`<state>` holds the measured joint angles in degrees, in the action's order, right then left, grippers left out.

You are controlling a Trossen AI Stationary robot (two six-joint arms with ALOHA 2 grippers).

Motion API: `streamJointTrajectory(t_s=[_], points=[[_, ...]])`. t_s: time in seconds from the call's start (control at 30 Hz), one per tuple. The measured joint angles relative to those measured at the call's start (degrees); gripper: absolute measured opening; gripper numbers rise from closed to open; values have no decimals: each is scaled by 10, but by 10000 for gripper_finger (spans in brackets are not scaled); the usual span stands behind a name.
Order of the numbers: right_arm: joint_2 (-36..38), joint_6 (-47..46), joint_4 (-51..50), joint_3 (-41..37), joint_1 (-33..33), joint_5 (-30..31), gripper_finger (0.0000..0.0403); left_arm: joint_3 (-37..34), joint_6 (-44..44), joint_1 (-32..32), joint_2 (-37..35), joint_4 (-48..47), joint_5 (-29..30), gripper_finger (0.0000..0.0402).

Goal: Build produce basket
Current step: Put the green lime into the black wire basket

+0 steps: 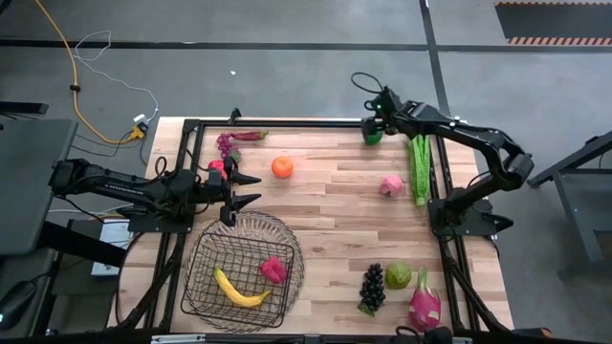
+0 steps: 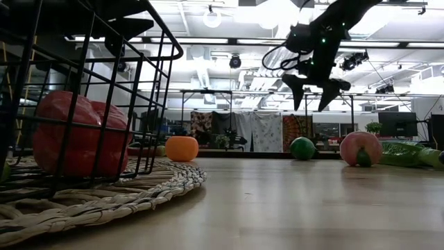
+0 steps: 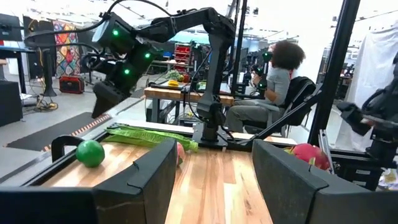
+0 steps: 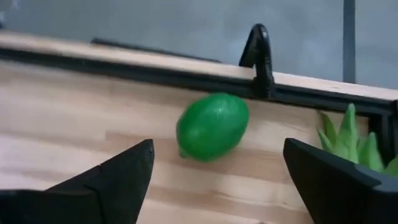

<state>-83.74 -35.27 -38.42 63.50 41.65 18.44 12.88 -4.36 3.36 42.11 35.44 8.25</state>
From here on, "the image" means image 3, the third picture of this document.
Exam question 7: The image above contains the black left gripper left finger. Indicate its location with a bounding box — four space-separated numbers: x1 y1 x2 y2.
0 138 178 224

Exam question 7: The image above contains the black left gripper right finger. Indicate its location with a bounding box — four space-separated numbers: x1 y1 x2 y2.
252 139 398 224

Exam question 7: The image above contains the pink dragon fruit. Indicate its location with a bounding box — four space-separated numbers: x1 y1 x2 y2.
283 142 331 171

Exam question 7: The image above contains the green leafy lettuce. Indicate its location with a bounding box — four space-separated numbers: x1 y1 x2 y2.
104 125 199 153

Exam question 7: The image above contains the green lime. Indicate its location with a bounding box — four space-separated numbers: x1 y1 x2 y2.
75 139 106 168

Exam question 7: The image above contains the pink peach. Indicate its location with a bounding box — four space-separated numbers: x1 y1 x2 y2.
176 142 186 166

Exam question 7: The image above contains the red case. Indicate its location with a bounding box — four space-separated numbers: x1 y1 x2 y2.
58 75 85 95

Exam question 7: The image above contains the colourful patterned hanging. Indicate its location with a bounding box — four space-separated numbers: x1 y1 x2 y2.
52 20 81 77

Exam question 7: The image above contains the black hazard-striped floor mat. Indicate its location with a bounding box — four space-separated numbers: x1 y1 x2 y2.
6 111 113 152

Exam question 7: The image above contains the black stand pole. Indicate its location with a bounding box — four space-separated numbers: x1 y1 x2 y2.
42 46 58 97

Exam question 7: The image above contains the red parts bin rack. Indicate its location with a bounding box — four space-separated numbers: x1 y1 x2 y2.
174 43 192 72

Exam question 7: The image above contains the black cabinet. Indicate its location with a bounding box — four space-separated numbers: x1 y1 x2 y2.
0 80 23 128

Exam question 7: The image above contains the black standing desk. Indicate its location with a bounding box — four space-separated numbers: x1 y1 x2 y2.
0 12 35 94

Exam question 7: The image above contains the black office chair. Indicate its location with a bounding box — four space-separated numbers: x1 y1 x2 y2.
242 76 317 136

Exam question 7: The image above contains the person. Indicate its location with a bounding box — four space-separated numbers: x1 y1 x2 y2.
225 40 307 133

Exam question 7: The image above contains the white curtain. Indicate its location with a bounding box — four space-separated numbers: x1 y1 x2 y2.
334 24 398 153

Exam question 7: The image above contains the coiled yellow cable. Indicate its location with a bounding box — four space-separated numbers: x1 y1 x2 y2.
34 93 60 113

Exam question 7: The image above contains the black frame bracket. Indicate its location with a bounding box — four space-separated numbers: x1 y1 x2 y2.
51 135 85 162

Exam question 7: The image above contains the black aluminium table frame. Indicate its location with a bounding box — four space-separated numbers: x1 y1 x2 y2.
0 0 363 187

